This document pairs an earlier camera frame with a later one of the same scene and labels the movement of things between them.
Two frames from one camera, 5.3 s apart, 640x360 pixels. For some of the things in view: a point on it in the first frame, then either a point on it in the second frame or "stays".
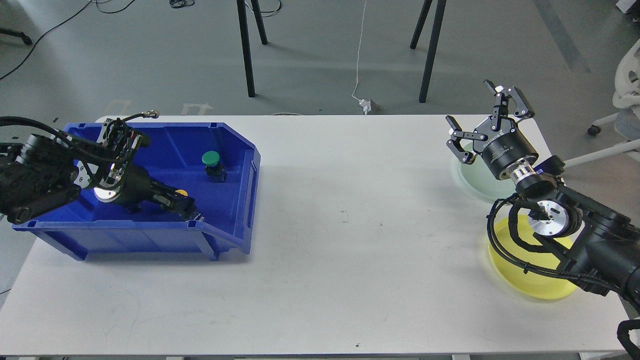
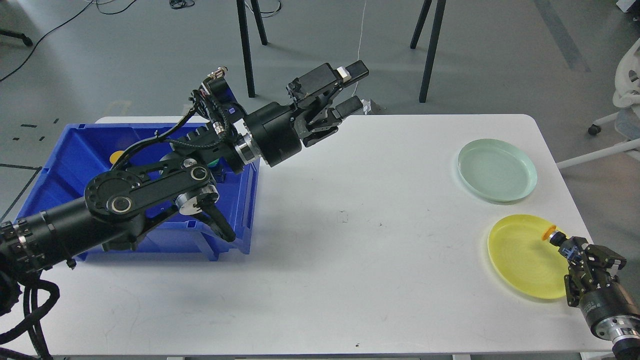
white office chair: (626, 97) stays
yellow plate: (534, 284) stays
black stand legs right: (440, 11) stays
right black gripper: (506, 151) to (610, 310)
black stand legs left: (242, 17) stays
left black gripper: (130, 186) to (278, 131)
